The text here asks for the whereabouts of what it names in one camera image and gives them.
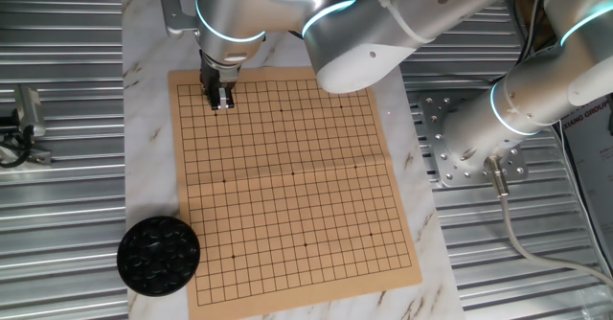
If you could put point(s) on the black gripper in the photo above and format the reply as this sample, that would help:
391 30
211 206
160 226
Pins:
218 75

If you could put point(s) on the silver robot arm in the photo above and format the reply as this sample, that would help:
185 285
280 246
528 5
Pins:
383 23

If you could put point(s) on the wooden go board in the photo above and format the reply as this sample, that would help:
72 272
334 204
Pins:
287 214

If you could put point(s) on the white marble pattern mat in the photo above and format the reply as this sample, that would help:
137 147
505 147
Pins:
153 143

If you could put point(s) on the black bowl of Go stones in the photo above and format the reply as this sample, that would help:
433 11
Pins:
158 258

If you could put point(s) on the white zip tie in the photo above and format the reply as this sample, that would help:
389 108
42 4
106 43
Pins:
397 16

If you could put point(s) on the printed poster sheet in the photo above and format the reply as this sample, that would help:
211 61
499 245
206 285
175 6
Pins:
591 166

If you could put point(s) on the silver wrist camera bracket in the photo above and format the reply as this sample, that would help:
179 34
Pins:
172 8

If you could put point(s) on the metal camera stand bracket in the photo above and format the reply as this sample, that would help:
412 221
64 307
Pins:
33 157

